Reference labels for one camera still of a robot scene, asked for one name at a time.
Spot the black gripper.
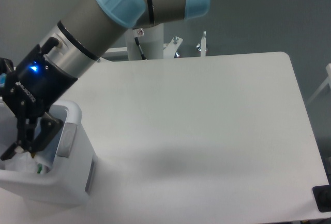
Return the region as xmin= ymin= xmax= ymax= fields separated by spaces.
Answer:
xmin=1 ymin=44 xmax=78 ymax=160

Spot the clear plastic wrapper trash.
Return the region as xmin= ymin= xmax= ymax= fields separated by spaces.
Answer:
xmin=33 ymin=128 xmax=62 ymax=174

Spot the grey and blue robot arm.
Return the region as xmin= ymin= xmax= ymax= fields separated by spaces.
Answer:
xmin=1 ymin=0 xmax=210 ymax=160

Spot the white trash can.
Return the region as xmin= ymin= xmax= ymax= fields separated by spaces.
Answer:
xmin=1 ymin=100 xmax=97 ymax=205

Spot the blue labelled bottle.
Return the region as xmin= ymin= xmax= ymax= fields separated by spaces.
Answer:
xmin=0 ymin=73 xmax=7 ymax=88

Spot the white crumpled paper in bin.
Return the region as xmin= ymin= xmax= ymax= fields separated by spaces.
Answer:
xmin=5 ymin=153 xmax=38 ymax=173

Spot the black device at table edge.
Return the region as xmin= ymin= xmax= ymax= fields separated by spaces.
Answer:
xmin=312 ymin=185 xmax=330 ymax=213

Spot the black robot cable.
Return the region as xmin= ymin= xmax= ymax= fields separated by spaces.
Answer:
xmin=133 ymin=35 xmax=147 ymax=61

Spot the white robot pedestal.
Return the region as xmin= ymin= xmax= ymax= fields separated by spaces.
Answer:
xmin=98 ymin=24 xmax=209 ymax=62

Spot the white frame at right edge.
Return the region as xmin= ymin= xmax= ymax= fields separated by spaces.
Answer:
xmin=307 ymin=63 xmax=331 ymax=105

